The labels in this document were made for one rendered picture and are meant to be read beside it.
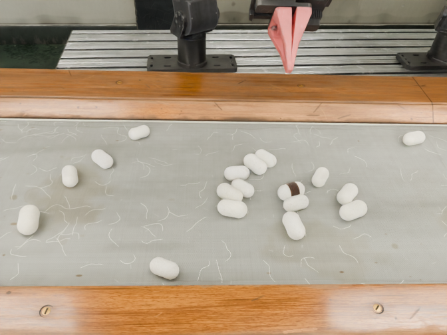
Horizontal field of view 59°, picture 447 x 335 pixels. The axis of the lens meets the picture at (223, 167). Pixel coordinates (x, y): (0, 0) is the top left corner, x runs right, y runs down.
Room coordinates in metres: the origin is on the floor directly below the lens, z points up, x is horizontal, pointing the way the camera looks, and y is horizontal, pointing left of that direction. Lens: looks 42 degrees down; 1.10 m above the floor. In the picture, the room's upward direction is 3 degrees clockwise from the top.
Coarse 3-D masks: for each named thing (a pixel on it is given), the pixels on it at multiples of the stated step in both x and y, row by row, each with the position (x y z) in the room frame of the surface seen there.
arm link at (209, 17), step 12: (180, 0) 0.79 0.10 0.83; (192, 0) 0.78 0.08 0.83; (204, 0) 0.79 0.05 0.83; (216, 0) 0.81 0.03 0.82; (192, 12) 0.77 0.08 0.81; (204, 12) 0.78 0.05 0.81; (216, 12) 0.80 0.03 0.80; (192, 24) 0.76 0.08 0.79; (204, 24) 0.78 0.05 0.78; (216, 24) 0.80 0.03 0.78
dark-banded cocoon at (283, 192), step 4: (300, 184) 0.36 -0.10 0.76; (280, 188) 0.35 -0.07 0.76; (284, 188) 0.35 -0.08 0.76; (288, 188) 0.35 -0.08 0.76; (300, 188) 0.35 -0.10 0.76; (304, 188) 0.35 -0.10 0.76; (280, 192) 0.35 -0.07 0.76; (284, 192) 0.34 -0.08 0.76; (288, 192) 0.34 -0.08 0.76; (300, 192) 0.35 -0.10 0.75; (304, 192) 0.35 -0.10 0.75; (280, 196) 0.34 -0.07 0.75; (284, 196) 0.34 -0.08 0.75; (288, 196) 0.34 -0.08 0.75; (284, 200) 0.34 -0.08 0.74
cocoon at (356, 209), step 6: (348, 204) 0.33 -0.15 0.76; (354, 204) 0.33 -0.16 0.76; (360, 204) 0.33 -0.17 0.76; (342, 210) 0.32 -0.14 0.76; (348, 210) 0.32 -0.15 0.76; (354, 210) 0.32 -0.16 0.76; (360, 210) 0.32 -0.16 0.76; (366, 210) 0.32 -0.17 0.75; (342, 216) 0.32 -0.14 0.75; (348, 216) 0.31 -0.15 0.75; (354, 216) 0.31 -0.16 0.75; (360, 216) 0.32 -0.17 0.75
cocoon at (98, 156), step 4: (92, 152) 0.40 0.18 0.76; (96, 152) 0.40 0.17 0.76; (100, 152) 0.40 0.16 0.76; (104, 152) 0.40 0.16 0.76; (92, 156) 0.39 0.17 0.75; (96, 156) 0.39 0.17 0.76; (100, 156) 0.39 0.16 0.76; (104, 156) 0.39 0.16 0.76; (108, 156) 0.39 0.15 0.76; (92, 160) 0.39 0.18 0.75; (96, 160) 0.39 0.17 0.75; (100, 160) 0.39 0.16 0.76; (104, 160) 0.39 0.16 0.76; (108, 160) 0.39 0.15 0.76; (112, 160) 0.39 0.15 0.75; (100, 164) 0.38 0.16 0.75; (104, 164) 0.38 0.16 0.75; (108, 164) 0.38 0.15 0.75; (104, 168) 0.38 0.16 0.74
